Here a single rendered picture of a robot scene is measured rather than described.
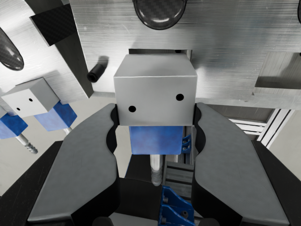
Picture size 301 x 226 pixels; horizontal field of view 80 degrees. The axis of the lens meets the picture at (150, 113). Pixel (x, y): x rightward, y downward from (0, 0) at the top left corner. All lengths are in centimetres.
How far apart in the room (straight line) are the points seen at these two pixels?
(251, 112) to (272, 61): 91
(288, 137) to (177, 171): 116
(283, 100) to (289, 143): 137
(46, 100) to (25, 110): 3
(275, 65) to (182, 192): 42
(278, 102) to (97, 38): 26
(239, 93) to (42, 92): 22
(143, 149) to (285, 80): 15
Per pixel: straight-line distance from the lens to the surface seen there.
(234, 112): 108
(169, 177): 57
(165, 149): 15
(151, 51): 19
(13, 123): 37
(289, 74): 22
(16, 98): 28
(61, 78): 26
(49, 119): 30
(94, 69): 17
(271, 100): 31
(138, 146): 15
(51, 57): 25
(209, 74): 17
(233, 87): 18
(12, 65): 29
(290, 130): 158
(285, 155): 177
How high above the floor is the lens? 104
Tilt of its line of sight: 50 degrees down
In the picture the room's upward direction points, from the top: 165 degrees counter-clockwise
